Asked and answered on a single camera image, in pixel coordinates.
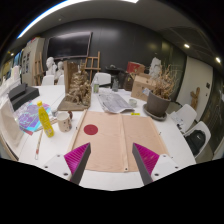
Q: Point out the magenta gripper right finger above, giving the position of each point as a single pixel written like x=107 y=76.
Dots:
x=146 y=161

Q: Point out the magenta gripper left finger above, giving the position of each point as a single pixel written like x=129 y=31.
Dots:
x=77 y=160

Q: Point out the red round coaster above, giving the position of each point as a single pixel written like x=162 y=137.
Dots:
x=90 y=129

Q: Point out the beige canvas mat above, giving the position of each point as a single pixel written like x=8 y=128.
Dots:
x=111 y=146

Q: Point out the yellow plastic bottle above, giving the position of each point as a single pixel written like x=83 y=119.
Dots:
x=44 y=120

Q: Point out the red white pencil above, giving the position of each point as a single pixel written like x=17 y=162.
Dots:
x=38 y=145

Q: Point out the white patterned mug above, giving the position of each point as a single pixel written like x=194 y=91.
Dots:
x=64 y=121

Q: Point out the white chair with black bag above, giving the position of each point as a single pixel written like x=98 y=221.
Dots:
x=197 y=138

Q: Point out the small white cup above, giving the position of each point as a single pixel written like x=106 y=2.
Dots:
x=133 y=103

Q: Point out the white chair near pot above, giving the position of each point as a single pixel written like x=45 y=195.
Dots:
x=184 y=117

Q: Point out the grey pot with dry plant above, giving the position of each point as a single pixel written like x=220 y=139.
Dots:
x=159 y=96

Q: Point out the newspaper stack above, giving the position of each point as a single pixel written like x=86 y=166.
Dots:
x=113 y=103

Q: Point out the wooden carved sculpture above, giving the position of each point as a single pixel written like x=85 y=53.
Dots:
x=77 y=88

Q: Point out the cardboard box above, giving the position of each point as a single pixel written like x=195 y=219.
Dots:
x=141 y=87

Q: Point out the clear plastic bottle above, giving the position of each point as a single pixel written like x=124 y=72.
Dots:
x=96 y=84

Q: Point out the black box stack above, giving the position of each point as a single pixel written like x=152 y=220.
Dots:
x=22 y=94

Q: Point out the white chair far side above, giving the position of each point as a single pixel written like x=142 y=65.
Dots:
x=103 y=78

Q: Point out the red box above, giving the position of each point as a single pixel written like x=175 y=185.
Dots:
x=134 y=67

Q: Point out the white plaster bust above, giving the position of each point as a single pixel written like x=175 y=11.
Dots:
x=51 y=66

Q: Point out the wooden easel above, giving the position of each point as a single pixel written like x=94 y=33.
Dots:
x=92 y=65

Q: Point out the black wall screen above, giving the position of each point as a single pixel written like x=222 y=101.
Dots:
x=71 y=45

